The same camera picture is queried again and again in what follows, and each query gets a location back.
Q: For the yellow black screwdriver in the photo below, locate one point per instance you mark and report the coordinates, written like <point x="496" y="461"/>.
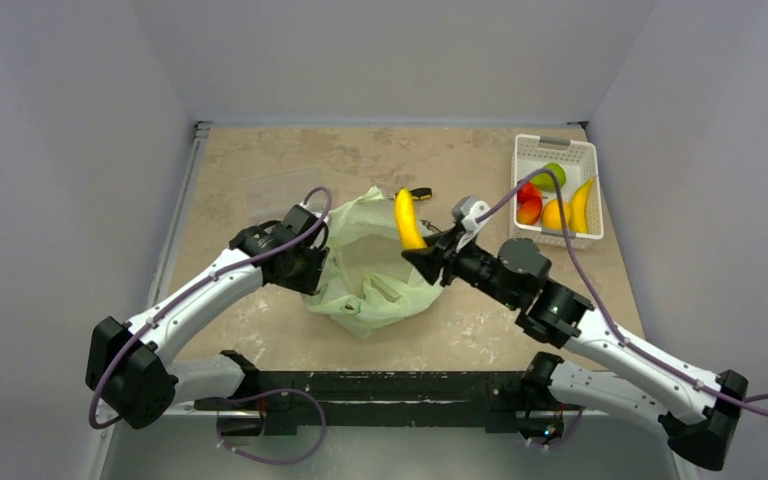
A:
<point x="417" y="194"/>

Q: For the yellow fake lemon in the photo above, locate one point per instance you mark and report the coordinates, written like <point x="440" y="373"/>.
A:
<point x="556" y="215"/>

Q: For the red fake pear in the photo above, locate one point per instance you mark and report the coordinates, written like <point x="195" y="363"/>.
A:
<point x="527" y="192"/>

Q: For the green fake apple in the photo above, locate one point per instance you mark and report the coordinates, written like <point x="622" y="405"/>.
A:
<point x="546" y="182"/>

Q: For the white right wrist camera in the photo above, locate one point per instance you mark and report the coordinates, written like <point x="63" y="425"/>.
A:
<point x="469" y="218"/>

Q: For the green plastic bag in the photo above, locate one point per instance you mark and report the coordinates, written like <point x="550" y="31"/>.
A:
<point x="365" y="283"/>

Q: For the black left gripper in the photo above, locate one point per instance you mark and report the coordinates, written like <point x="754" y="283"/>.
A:
<point x="306" y="282"/>

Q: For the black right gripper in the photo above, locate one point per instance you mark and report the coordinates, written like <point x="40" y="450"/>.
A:
<point x="447" y="254"/>

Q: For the red fake fruit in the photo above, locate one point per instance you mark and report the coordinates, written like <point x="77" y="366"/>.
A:
<point x="529" y="211"/>

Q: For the grey metal faucet tap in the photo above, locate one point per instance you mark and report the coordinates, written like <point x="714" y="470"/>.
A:
<point x="428" y="225"/>

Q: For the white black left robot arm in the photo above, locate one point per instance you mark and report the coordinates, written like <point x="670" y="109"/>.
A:
<point x="133" y="369"/>

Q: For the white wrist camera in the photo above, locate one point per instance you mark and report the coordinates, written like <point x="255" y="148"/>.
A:
<point x="317" y="208"/>
<point x="469" y="218"/>

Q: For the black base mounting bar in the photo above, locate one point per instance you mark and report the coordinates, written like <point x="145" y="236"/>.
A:
<point x="279" y="403"/>

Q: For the clear plastic screw box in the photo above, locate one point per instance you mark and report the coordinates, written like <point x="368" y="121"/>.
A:
<point x="269" y="197"/>

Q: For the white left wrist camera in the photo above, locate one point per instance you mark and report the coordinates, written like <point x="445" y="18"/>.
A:
<point x="317" y="208"/>

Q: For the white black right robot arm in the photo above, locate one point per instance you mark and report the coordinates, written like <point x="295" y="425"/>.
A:
<point x="696" y="408"/>

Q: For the yellow fake banana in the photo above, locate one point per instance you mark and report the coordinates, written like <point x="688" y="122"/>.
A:
<point x="578" y="220"/>
<point x="406" y="221"/>

